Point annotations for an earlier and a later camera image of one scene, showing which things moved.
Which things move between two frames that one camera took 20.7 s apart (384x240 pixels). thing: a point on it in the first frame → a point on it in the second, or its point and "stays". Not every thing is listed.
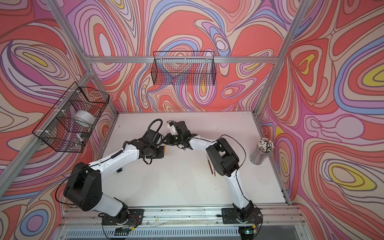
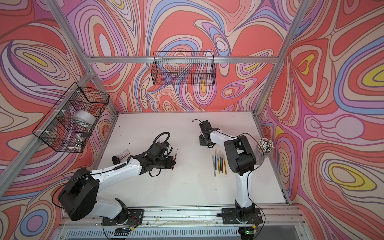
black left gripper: (162, 154) → (170, 159)
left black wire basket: (69, 123) stays
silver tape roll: (84, 116) stays
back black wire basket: (184, 68) stays
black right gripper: (168, 137) → (202, 143)
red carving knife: (210, 167) → (175, 157)
